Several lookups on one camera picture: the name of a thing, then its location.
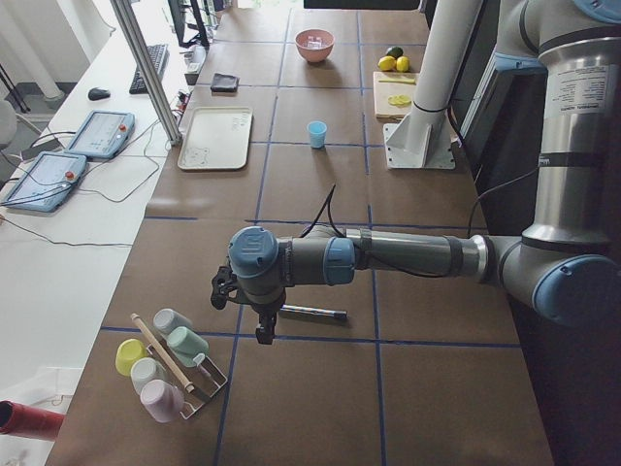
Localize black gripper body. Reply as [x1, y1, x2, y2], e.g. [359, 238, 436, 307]
[245, 287, 286, 315]

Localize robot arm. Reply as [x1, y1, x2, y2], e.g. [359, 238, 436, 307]
[211, 1, 620, 345]

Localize mint green cup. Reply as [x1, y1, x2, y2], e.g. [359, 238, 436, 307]
[166, 326, 210, 368]

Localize grey cup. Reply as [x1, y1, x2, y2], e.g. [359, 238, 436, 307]
[152, 308, 193, 338]

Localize pink cup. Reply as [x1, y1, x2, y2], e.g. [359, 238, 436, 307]
[140, 380, 184, 423]

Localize white cup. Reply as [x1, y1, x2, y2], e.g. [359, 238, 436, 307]
[130, 357, 169, 395]

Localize yellow cup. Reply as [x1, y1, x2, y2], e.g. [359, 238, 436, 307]
[114, 339, 147, 377]

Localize light blue plastic cup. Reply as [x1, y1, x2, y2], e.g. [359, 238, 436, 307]
[307, 120, 327, 149]

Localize pile of clear ice cubes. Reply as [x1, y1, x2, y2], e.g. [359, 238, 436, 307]
[306, 36, 323, 50]

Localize cream bear tray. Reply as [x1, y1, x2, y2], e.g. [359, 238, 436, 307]
[178, 107, 252, 171]

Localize grey folded cloth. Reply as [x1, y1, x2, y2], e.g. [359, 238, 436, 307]
[210, 73, 240, 93]

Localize far blue teach pendant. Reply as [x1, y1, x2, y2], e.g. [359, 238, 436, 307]
[65, 110, 135, 159]

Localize blue teach pendant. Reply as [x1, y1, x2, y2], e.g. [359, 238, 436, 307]
[1, 151, 88, 213]
[65, 110, 135, 159]

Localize lemon slices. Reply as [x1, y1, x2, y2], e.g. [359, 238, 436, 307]
[387, 94, 411, 107]

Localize bamboo cutting board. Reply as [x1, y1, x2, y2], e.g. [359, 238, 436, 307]
[373, 72, 418, 118]

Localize near blue teach pendant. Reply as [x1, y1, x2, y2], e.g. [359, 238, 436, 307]
[1, 151, 88, 213]

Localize yellow plastic knife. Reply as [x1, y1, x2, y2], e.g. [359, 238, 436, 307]
[377, 78, 416, 85]

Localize pink bowl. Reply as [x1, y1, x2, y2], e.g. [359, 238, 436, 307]
[295, 29, 335, 63]

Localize yellow lemon near board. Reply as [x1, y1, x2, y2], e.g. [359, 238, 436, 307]
[377, 55, 397, 72]

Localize black computer mouse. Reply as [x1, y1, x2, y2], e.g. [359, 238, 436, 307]
[87, 87, 111, 101]

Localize black keyboard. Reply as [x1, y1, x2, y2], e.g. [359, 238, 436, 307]
[128, 44, 171, 95]

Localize yellow lemon far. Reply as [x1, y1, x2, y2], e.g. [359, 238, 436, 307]
[395, 55, 410, 73]

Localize red cylinder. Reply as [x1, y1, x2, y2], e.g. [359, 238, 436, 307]
[1, 400, 65, 441]

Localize green lime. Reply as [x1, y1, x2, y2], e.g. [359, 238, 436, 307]
[385, 46, 404, 59]

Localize black monitor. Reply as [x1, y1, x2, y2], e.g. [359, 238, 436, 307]
[167, 0, 210, 50]

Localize white wire cup rack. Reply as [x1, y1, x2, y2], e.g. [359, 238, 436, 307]
[164, 353, 228, 420]

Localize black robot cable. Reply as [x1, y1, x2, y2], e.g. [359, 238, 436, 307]
[300, 183, 361, 273]

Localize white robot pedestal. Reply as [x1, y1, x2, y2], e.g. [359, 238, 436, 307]
[383, 0, 483, 170]

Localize aluminium frame post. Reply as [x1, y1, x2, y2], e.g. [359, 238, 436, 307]
[111, 0, 182, 147]

